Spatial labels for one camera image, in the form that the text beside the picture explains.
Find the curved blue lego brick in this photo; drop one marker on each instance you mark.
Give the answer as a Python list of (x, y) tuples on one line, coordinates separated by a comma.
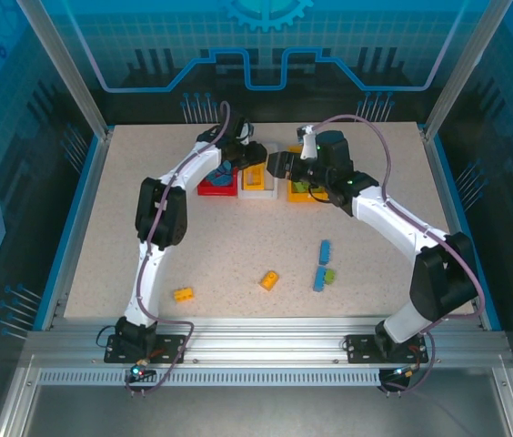
[(226, 167)]

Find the yellow lego frame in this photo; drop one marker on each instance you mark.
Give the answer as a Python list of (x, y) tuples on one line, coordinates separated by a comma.
[(254, 177)]

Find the yellow plastic bin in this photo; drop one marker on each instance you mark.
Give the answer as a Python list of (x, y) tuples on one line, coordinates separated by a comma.
[(297, 198)]

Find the white plastic bin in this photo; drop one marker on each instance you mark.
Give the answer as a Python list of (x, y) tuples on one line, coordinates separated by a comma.
[(256, 195)]

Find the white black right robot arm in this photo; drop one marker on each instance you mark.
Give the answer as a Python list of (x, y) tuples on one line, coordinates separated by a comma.
[(393, 214)]

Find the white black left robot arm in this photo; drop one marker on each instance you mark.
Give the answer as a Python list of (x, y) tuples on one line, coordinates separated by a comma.
[(147, 282)]

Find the red plastic bin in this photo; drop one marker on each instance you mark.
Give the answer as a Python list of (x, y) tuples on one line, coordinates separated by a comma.
[(215, 190)]

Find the long blue lego brick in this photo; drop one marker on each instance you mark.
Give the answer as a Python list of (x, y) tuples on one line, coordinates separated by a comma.
[(325, 251)]

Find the yellow lego brick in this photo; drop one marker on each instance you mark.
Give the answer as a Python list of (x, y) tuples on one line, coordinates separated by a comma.
[(269, 280), (184, 294)]

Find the small green lego brick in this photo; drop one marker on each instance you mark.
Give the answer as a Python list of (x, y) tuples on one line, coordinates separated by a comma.
[(329, 275)]

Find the aluminium side rail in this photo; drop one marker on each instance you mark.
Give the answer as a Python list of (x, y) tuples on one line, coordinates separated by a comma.
[(446, 191), (87, 214)]

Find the aluminium frame post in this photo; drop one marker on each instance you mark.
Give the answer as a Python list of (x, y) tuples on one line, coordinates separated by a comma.
[(465, 68), (63, 68)]

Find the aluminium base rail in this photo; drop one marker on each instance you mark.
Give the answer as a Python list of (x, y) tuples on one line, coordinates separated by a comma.
[(265, 337)]

